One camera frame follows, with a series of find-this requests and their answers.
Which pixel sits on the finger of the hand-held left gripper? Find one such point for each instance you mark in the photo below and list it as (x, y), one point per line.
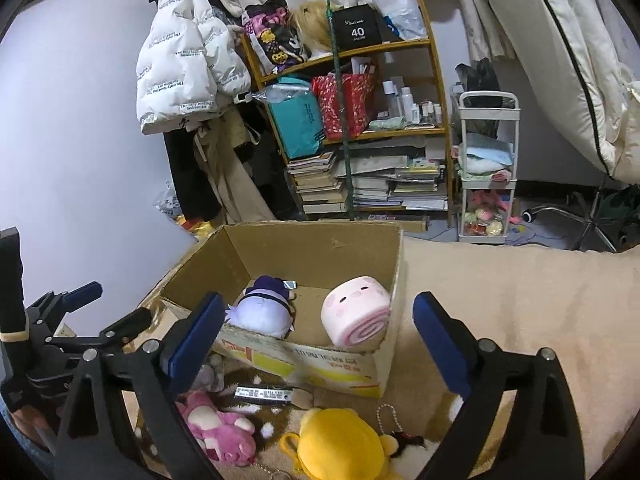
(85, 292)
(125, 322)

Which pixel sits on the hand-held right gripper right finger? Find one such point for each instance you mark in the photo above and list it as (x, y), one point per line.
(440, 340)

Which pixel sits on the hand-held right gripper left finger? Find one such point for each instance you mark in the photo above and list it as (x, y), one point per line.
(195, 345)

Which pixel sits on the pink bear plush toy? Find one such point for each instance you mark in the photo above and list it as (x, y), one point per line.
(220, 425)

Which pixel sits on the brown cardboard box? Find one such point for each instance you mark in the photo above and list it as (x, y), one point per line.
(300, 255)

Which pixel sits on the yellow plush toy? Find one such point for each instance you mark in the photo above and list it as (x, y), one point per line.
(335, 445)

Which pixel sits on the grey plush toy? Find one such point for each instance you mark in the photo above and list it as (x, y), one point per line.
(212, 377)

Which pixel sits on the beige printed blanket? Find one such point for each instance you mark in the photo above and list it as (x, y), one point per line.
(500, 300)

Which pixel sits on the purple plush doll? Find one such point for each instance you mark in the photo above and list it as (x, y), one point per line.
(262, 310)

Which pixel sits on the long black packet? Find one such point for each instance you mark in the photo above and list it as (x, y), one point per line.
(262, 394)

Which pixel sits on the pink roll plush toy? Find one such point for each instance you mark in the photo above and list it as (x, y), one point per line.
(350, 310)

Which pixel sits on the gold foil bag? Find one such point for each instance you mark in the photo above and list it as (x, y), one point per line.
(195, 224)

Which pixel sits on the white printed plastic bag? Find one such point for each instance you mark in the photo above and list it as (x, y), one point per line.
(167, 204)

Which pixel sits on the long flat cardboard box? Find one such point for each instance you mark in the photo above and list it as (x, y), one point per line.
(400, 223)

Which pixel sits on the pile of small plush toys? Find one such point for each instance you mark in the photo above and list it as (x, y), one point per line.
(485, 215)

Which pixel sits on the black hanging garment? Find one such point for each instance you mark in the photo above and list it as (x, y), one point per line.
(192, 175)

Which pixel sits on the beige hanging garment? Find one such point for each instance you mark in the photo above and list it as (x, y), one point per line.
(230, 185)

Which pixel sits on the stack of books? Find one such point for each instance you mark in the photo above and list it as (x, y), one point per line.
(380, 180)

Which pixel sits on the dark hanging clothing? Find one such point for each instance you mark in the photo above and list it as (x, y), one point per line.
(270, 180)

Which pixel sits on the folded pastel cloths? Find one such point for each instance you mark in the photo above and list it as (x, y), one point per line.
(485, 157)

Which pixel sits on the chrome office chair base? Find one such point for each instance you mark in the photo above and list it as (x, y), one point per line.
(590, 217)

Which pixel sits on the pale green pouch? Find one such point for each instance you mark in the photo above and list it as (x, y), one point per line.
(387, 123)

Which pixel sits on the dark green bag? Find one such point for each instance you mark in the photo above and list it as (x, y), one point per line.
(622, 210)

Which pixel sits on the green pole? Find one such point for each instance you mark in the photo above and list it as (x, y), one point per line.
(344, 135)

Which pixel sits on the wooden shelf unit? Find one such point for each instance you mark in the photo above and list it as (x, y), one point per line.
(435, 110)

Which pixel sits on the group of white bottles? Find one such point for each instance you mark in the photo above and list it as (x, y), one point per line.
(407, 105)

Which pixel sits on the teal paper bag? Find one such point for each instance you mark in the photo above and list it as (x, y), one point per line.
(297, 125)

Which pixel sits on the red gift bag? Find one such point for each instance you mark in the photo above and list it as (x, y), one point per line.
(357, 110)

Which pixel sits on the white trolley cart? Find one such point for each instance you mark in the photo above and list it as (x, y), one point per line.
(487, 100)

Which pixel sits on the white puffer jacket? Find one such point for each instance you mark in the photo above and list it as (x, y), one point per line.
(175, 60)

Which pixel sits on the crumpled clear plastic wrap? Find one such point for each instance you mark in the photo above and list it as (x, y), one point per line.
(280, 92)

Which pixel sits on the black printed tote bag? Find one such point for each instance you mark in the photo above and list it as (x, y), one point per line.
(272, 30)

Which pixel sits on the black cardboard box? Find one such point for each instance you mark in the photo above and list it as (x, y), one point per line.
(356, 27)

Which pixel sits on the white duvet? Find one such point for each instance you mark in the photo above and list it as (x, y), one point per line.
(560, 35)

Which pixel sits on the blonde wig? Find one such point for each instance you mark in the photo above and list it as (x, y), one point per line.
(310, 22)

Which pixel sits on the clear plastic bag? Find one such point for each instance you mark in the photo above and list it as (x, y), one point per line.
(395, 0)

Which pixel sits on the wall socket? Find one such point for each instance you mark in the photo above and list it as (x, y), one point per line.
(65, 332)

